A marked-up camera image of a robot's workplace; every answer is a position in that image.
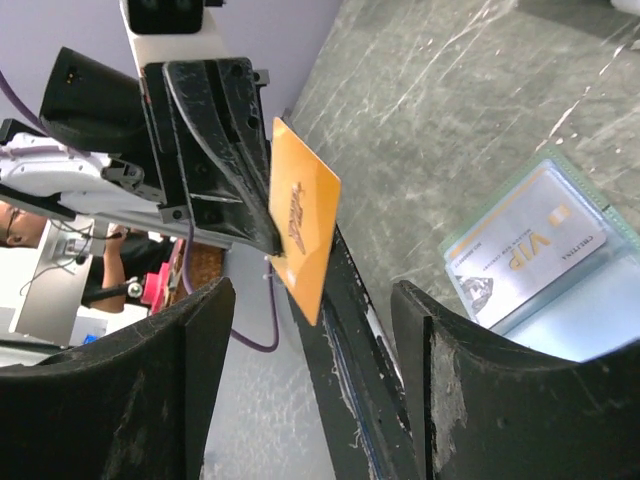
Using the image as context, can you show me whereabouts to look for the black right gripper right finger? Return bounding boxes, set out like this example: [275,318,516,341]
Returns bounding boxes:
[391,280,639,479]

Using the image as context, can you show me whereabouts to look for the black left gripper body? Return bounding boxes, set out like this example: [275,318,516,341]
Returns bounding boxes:
[38,45,271,221]

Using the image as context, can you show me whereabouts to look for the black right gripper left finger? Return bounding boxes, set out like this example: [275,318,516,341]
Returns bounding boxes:
[1,278,235,479]

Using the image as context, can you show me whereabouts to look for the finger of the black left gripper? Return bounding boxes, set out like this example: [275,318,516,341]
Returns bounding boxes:
[163,58,283,256]

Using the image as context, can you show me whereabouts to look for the gold credit card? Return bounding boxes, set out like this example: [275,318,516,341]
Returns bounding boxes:
[269,118,341,326]

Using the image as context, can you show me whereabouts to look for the green card holder wallet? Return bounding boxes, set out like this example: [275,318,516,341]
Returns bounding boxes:
[439,147,639,362]

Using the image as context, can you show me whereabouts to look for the white VIP credit card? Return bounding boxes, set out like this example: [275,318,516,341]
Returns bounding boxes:
[444,162,607,328]

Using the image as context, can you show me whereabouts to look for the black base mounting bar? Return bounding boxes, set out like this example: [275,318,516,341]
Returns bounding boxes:
[291,232,419,479]

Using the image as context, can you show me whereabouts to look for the person in background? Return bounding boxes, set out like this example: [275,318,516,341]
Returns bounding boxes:
[0,199,176,314]

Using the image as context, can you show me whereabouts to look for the black left tray bin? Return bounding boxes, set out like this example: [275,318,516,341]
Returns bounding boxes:
[516,0,639,39]

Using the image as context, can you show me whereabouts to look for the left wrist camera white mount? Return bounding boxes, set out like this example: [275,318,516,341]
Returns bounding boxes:
[119,1,230,79]

